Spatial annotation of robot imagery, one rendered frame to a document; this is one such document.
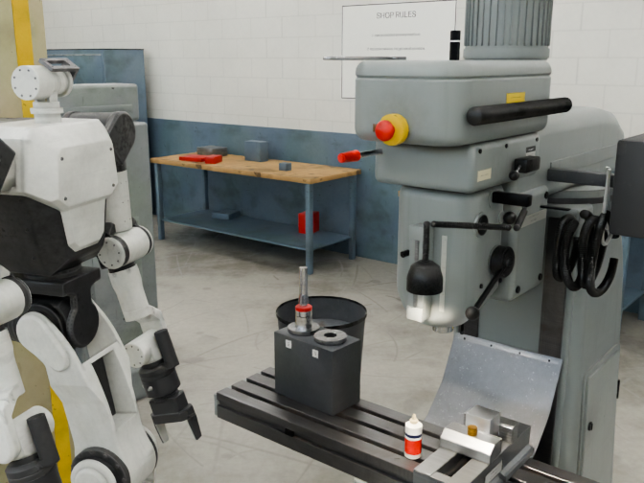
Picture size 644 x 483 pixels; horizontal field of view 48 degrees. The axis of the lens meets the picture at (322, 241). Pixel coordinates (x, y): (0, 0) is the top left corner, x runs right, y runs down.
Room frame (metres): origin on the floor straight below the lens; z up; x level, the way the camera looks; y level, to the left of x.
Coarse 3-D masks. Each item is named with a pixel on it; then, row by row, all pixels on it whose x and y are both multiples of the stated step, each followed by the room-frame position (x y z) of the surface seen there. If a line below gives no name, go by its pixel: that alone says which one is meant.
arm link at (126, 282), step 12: (132, 228) 1.72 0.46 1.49; (120, 240) 1.64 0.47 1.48; (132, 240) 1.67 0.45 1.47; (144, 240) 1.71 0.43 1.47; (132, 252) 1.65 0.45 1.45; (144, 252) 1.71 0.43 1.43; (132, 264) 1.69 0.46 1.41; (120, 276) 1.67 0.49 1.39; (132, 276) 1.68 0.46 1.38; (120, 288) 1.67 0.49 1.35; (132, 288) 1.67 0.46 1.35; (120, 300) 1.67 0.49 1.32; (132, 300) 1.67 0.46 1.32; (144, 300) 1.69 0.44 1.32
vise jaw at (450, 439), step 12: (444, 432) 1.49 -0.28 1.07; (456, 432) 1.48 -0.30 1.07; (480, 432) 1.48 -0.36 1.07; (444, 444) 1.48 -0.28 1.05; (456, 444) 1.46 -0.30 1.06; (468, 444) 1.45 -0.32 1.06; (480, 444) 1.44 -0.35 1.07; (492, 444) 1.43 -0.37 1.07; (468, 456) 1.44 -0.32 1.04; (480, 456) 1.42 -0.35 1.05; (492, 456) 1.42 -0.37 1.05
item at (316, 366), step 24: (288, 336) 1.87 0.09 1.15; (312, 336) 1.86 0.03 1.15; (336, 336) 1.83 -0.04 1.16; (288, 360) 1.87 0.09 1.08; (312, 360) 1.80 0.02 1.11; (336, 360) 1.77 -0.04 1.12; (288, 384) 1.87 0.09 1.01; (312, 384) 1.81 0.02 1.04; (336, 384) 1.77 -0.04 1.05; (336, 408) 1.77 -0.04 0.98
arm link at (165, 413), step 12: (144, 384) 1.65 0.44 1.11; (156, 384) 1.64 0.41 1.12; (168, 384) 1.65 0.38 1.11; (156, 396) 1.64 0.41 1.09; (168, 396) 1.65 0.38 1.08; (180, 396) 1.66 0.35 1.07; (156, 408) 1.66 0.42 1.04; (168, 408) 1.65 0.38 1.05; (180, 408) 1.65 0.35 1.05; (192, 408) 1.66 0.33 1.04; (156, 420) 1.66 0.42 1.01; (168, 420) 1.65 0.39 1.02; (180, 420) 1.63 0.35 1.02
